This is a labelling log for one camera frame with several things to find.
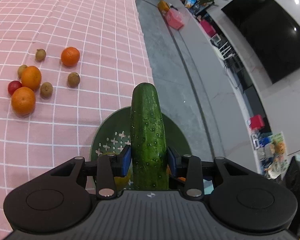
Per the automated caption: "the green cucumber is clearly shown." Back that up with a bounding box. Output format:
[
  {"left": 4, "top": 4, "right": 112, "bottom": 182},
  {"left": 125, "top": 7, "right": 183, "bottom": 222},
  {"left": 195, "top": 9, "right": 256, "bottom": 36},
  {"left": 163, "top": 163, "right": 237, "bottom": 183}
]
[{"left": 130, "top": 82, "right": 168, "bottom": 191}]

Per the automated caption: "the orange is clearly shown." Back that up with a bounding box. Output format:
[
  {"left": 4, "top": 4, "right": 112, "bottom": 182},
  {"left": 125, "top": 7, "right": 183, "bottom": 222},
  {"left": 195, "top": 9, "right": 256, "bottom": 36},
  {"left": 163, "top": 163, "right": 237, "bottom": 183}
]
[
  {"left": 21, "top": 66, "right": 42, "bottom": 91},
  {"left": 11, "top": 87, "right": 36, "bottom": 116}
]

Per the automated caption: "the lone orange tangerine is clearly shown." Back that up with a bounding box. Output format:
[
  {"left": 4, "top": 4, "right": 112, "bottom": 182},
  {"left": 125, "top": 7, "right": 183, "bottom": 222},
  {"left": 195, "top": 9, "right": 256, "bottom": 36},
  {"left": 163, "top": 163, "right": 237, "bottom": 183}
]
[{"left": 61, "top": 47, "right": 80, "bottom": 67}]

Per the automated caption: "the red cherry tomato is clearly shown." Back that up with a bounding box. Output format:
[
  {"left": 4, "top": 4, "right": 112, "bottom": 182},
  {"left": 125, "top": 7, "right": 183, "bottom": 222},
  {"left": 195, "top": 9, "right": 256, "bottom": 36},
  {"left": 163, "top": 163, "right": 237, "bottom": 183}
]
[{"left": 7, "top": 80, "right": 22, "bottom": 96}]

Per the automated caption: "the colourful cartoon package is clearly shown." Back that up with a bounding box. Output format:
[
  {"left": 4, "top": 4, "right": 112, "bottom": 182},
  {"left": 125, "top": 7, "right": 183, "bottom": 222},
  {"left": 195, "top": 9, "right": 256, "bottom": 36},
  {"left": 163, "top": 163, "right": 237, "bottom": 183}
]
[{"left": 259, "top": 132, "right": 289, "bottom": 180}]

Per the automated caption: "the green perforated plate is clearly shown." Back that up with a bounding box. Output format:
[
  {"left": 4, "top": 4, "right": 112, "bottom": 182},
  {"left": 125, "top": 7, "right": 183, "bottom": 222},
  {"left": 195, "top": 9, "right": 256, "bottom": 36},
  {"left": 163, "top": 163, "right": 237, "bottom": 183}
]
[{"left": 90, "top": 106, "right": 193, "bottom": 190}]

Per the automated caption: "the white marble tv bench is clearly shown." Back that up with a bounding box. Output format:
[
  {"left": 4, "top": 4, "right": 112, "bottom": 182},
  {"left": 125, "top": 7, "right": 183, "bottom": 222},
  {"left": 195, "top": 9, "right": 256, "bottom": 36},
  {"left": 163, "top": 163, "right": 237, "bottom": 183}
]
[{"left": 162, "top": 0, "right": 291, "bottom": 176}]

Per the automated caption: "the red box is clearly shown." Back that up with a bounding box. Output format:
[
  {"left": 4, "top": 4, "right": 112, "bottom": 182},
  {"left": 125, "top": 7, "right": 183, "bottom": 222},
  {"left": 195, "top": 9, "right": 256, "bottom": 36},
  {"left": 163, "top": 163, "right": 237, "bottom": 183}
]
[{"left": 248, "top": 114, "right": 265, "bottom": 131}]

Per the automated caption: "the brown longan near pear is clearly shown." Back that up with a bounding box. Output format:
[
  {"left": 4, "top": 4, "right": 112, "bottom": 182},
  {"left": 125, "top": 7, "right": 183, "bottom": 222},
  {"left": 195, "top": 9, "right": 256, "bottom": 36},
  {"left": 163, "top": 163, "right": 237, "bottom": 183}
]
[{"left": 67, "top": 72, "right": 81, "bottom": 88}]

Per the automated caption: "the brown longan beside orange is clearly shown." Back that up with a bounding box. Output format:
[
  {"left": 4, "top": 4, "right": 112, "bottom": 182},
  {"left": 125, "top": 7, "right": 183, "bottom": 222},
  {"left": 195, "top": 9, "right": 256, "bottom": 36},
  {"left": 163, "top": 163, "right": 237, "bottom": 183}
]
[{"left": 40, "top": 82, "right": 53, "bottom": 99}]

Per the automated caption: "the pink checkered tablecloth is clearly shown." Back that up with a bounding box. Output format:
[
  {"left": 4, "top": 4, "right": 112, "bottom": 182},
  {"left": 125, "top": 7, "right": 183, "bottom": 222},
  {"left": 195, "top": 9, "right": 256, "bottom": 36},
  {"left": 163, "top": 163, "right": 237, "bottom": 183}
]
[{"left": 0, "top": 0, "right": 152, "bottom": 239}]

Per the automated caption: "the brown longan behind orange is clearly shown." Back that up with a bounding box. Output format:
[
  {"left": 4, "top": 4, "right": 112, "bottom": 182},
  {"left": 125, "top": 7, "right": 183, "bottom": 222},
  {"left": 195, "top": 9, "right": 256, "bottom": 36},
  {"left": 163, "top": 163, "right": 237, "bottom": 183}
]
[{"left": 17, "top": 64, "right": 27, "bottom": 79}]

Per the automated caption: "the far brown longan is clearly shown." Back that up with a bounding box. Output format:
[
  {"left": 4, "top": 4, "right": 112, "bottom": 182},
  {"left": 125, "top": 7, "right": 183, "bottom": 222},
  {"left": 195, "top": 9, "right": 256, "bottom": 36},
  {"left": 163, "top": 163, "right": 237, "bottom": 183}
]
[{"left": 35, "top": 49, "right": 46, "bottom": 62}]

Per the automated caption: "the black television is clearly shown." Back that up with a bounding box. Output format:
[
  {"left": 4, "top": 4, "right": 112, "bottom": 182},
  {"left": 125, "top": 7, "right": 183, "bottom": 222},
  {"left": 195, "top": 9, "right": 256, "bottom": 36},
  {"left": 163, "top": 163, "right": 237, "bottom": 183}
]
[{"left": 222, "top": 0, "right": 300, "bottom": 83}]

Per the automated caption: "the magenta box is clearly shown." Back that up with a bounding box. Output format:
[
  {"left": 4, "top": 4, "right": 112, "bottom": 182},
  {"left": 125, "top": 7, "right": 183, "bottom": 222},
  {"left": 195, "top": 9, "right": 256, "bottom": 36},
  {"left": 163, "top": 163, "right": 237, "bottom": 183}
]
[{"left": 200, "top": 19, "right": 216, "bottom": 37}]

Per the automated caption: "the pink box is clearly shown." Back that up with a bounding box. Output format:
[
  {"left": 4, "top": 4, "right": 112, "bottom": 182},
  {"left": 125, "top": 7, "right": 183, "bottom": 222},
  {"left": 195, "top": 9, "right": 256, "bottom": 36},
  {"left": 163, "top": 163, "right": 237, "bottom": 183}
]
[{"left": 165, "top": 8, "right": 184, "bottom": 30}]

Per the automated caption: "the orange box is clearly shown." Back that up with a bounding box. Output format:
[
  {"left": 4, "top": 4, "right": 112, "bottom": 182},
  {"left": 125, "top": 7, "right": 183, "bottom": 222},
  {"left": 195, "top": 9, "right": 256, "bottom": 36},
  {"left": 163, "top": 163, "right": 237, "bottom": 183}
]
[{"left": 157, "top": 0, "right": 170, "bottom": 14}]

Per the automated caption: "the blue snack bag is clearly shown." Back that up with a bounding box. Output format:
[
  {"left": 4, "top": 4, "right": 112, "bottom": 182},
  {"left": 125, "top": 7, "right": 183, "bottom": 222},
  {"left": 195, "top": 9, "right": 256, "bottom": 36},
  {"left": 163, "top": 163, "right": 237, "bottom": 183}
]
[{"left": 184, "top": 0, "right": 197, "bottom": 9}]

